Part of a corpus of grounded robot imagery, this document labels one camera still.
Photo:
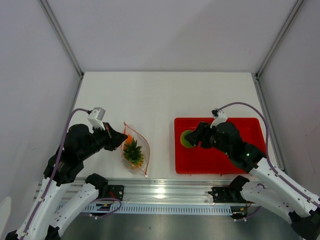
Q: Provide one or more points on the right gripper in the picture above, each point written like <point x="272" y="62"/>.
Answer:
<point x="205" y="130"/>

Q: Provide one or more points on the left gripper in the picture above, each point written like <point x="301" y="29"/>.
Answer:
<point x="114" y="138"/>

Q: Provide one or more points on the green toy lime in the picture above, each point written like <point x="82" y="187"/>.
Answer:
<point x="183" y="140"/>

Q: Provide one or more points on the toy orange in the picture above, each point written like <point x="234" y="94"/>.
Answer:
<point x="129" y="139"/>

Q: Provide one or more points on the toy pineapple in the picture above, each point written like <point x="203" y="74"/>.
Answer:
<point x="133" y="153"/>

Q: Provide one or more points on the clear zip top bag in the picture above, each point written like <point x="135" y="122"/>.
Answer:
<point x="146" y="150"/>

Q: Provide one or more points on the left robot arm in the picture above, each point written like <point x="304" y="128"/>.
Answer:
<point x="45" y="221"/>

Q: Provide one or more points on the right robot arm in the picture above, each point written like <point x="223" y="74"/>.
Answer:
<point x="282" y="195"/>

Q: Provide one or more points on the red plastic tray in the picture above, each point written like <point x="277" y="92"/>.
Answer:
<point x="197" y="160"/>

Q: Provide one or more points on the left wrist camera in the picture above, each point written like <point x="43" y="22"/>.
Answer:
<point x="95" y="118"/>

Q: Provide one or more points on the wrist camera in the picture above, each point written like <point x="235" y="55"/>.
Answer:
<point x="95" y="118"/>
<point x="219" y="117"/>

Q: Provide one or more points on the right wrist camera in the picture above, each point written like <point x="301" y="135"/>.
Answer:
<point x="219" y="117"/>

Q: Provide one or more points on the aluminium mounting rail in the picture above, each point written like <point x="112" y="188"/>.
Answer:
<point x="150" y="191"/>

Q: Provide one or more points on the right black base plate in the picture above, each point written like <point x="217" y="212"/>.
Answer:
<point x="225" y="194"/>

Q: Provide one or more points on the white slotted cable duct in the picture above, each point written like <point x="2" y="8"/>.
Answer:
<point x="161" y="209"/>

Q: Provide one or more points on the right aluminium corner post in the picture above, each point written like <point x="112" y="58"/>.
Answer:
<point x="284" y="30"/>

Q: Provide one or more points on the aluminium corner post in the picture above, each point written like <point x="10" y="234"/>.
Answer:
<point x="53" y="21"/>
<point x="284" y="30"/>

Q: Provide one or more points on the left aluminium corner post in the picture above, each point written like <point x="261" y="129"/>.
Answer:
<point x="53" y="21"/>

